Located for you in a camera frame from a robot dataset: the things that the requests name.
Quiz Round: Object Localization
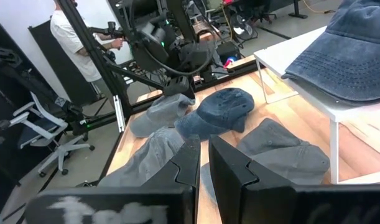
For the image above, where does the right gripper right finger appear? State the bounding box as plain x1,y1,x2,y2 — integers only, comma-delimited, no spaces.
208,135,380,224

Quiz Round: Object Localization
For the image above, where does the dark navy denim cap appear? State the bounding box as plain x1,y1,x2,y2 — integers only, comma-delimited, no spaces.
174,87,255,141

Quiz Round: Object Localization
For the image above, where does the white office chair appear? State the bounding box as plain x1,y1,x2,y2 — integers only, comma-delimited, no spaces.
11,91,96,178

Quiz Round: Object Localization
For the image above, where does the white perforated riser shelf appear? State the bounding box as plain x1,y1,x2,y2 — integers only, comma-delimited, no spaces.
253,26,380,185

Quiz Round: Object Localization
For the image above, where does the person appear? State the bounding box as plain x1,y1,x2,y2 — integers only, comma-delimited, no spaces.
49,0,125,108

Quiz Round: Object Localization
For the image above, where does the yellow floor cable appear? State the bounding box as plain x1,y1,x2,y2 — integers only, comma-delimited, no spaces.
301,0,336,15

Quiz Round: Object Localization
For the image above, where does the black desk leg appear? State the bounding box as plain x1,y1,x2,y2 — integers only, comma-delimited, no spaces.
287,0,309,19

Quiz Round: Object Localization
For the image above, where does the black panel board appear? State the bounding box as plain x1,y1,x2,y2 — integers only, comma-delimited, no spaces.
27,20,101,106

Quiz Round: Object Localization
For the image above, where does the blue denim cap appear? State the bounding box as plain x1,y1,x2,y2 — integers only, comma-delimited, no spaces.
281,0,380,104

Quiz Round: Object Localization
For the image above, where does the black equipment box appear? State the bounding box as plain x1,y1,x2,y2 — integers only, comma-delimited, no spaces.
216,42,242,67

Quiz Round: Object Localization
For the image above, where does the black aluminium table frame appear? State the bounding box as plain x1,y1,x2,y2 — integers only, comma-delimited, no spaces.
57,0,265,187

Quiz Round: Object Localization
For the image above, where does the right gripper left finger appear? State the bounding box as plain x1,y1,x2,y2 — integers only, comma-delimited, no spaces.
24,134,202,224

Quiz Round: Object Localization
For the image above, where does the silver metal bracket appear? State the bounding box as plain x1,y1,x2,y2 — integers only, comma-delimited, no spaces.
113,95,127,133

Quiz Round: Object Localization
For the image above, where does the light grey cap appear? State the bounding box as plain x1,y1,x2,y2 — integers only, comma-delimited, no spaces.
129,93,196,139

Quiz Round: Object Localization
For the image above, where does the grey cotton cap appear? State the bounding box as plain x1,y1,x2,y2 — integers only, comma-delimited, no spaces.
98,126,186,187
236,118,331,186

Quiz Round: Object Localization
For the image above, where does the black floor fan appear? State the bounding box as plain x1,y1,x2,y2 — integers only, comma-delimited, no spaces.
229,14,254,40

